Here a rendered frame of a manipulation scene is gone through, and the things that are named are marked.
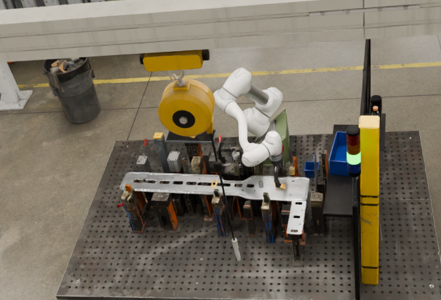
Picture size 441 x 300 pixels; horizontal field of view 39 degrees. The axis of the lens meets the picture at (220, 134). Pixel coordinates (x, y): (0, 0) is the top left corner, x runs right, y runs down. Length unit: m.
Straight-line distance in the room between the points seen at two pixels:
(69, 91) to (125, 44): 5.29
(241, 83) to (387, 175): 1.32
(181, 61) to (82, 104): 5.41
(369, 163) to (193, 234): 1.67
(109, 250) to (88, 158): 2.11
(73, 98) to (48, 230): 1.59
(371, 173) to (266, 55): 4.24
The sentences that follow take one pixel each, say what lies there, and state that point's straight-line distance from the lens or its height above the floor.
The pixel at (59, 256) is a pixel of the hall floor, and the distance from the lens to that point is 5.77.
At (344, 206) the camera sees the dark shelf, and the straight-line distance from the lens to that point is 4.15.
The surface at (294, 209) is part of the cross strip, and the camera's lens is 4.19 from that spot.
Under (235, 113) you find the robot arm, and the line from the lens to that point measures 4.27.
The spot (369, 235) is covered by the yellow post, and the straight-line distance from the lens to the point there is 3.81.
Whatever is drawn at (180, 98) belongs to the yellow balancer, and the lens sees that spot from 1.62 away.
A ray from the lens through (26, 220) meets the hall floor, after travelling 6.24.
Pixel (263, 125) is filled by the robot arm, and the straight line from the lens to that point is 4.90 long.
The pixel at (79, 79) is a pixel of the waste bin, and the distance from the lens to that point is 6.76.
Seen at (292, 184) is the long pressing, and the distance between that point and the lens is 4.35.
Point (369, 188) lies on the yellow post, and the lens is 3.51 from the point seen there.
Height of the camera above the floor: 4.08
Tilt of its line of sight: 39 degrees down
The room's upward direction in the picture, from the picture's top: 12 degrees counter-clockwise
